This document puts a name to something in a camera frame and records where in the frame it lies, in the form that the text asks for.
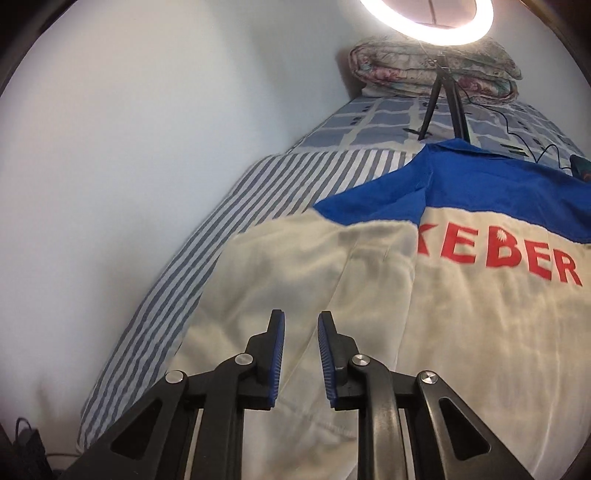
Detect blue checked bed sheet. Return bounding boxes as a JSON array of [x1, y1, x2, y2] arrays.
[[291, 96, 589, 172]]

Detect beige blue work jacket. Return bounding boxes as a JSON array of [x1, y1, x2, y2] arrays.
[[171, 140, 590, 479]]

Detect dark navy folded clothes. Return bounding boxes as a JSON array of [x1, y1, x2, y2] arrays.
[[569, 154, 591, 183]]

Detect folded floral quilt stack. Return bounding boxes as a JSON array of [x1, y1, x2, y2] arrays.
[[349, 36, 522, 105]]

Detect striped blue white bed quilt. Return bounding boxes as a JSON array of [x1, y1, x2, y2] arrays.
[[76, 148, 414, 451]]

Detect bright ring light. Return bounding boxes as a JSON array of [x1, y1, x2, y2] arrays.
[[362, 1, 494, 46]]

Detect black tripod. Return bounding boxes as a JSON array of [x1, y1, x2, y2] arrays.
[[417, 55, 477, 146]]

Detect black ring light cable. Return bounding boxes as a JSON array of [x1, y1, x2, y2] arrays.
[[461, 89, 574, 172]]

